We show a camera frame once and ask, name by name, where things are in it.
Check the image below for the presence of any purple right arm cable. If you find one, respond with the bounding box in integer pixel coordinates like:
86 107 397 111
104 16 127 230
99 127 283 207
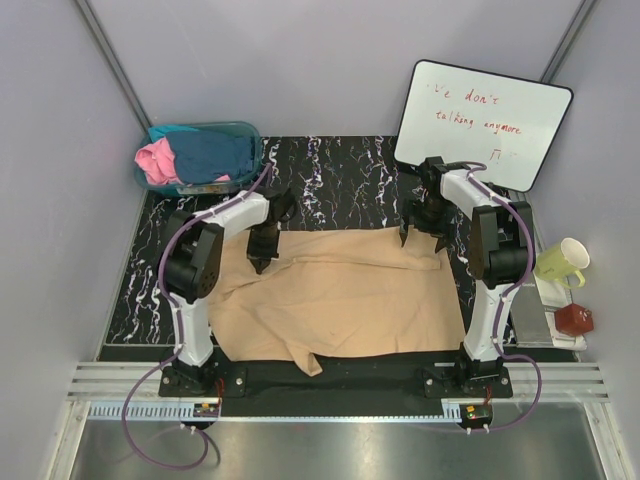
419 160 543 433

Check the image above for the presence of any beige t-shirt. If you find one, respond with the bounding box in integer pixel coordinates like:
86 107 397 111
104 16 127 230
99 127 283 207
208 228 465 376

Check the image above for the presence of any red house-shaped box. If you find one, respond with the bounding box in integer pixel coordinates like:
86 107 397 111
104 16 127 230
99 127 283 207
554 303 594 337

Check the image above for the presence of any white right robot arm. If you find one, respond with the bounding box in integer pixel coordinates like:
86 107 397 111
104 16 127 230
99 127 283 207
399 157 535 397

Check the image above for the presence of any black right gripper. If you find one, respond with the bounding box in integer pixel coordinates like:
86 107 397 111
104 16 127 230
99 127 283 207
399 195 455 252

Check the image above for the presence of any white whiteboard with red writing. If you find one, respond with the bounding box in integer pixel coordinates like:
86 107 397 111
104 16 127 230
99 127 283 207
394 60 574 192

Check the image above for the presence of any pink t-shirt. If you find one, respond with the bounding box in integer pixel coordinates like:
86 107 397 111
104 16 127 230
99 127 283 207
134 138 231 186

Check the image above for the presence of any grey setup guide booklet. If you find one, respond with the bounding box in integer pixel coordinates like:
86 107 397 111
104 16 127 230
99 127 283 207
510 280 553 348

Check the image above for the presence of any teal plastic basket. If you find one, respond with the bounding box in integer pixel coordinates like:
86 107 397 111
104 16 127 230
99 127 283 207
133 122 262 196

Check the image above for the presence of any yellow-green mug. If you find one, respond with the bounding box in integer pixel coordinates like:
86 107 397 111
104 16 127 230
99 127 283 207
534 237 591 289

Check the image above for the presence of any teal t-shirt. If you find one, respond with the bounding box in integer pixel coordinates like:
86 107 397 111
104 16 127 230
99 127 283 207
147 124 198 143

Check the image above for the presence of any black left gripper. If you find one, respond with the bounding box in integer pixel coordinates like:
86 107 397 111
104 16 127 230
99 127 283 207
246 221 280 273

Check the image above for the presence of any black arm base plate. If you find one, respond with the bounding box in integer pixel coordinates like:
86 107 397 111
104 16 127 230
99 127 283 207
159 349 513 399

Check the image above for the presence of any aluminium frame rail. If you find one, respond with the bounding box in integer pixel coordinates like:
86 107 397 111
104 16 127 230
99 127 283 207
67 362 609 423

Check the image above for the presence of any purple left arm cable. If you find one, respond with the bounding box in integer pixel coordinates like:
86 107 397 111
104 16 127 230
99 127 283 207
121 162 276 471

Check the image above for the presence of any dark blue t-shirt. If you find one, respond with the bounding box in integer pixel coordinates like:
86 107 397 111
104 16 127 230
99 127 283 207
165 130 254 185

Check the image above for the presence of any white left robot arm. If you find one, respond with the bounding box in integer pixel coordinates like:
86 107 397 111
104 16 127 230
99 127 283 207
157 187 298 396

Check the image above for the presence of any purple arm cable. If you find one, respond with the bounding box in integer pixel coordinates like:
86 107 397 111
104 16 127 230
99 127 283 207
121 162 276 471
419 160 543 433

